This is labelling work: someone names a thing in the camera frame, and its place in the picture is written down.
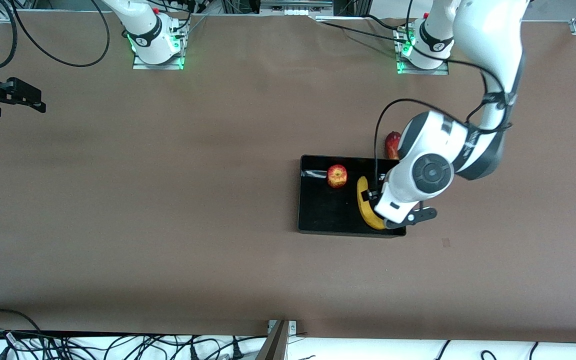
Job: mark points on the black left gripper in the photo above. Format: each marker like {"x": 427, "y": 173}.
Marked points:
{"x": 374, "y": 194}

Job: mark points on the yellow banana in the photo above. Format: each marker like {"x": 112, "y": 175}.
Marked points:
{"x": 365, "y": 210}

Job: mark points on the red yellow apple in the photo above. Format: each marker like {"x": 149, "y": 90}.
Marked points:
{"x": 337, "y": 176}

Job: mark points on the black plastic box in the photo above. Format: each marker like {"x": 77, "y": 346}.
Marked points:
{"x": 328, "y": 215}

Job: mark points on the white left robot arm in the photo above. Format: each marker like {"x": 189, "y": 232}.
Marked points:
{"x": 428, "y": 135}

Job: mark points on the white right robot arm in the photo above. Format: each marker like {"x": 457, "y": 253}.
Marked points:
{"x": 143, "y": 25}

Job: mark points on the red yellow mango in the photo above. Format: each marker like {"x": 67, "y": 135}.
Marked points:
{"x": 392, "y": 145}

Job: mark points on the grey metal bar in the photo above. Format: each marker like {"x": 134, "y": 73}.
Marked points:
{"x": 275, "y": 345}

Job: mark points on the white power strip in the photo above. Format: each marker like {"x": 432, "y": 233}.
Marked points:
{"x": 293, "y": 10}

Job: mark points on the silver metal bracket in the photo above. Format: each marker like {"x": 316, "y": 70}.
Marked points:
{"x": 293, "y": 327}

